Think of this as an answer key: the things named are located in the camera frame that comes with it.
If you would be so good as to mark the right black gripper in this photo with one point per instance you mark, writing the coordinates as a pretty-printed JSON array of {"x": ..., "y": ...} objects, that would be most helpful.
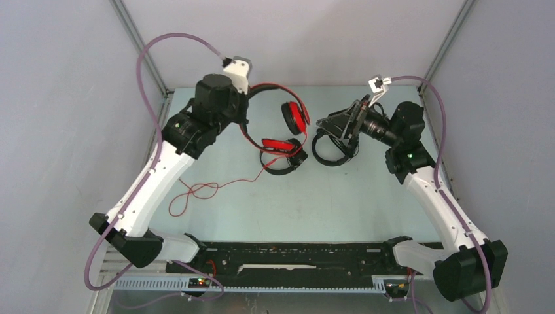
[{"x": 336, "y": 123}]

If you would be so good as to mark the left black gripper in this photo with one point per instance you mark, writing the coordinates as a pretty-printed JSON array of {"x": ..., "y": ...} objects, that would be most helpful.
[{"x": 243, "y": 98}]

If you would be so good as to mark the small black headphones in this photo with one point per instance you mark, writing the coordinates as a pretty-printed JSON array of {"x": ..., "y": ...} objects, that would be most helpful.
[{"x": 282, "y": 157}]

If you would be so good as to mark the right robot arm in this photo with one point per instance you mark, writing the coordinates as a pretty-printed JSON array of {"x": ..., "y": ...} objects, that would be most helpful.
[{"x": 468, "y": 262}]

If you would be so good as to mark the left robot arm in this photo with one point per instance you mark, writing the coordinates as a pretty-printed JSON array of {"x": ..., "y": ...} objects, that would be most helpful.
[{"x": 219, "y": 100}]

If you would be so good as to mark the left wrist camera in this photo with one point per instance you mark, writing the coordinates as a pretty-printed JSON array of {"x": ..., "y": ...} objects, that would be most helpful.
[{"x": 238, "y": 70}]

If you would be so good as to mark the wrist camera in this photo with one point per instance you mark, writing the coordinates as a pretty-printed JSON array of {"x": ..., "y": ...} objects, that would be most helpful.
[
  {"x": 238, "y": 70},
  {"x": 379, "y": 86}
]

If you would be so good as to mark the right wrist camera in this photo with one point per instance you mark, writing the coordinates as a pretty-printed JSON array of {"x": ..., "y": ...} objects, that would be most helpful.
[{"x": 379, "y": 86}]

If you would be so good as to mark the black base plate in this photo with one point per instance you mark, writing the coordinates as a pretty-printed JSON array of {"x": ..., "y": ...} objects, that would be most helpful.
[{"x": 297, "y": 266}]

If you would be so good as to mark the aluminium frame rail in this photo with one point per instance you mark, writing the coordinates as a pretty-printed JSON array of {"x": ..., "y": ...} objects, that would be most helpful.
[{"x": 167, "y": 276}]

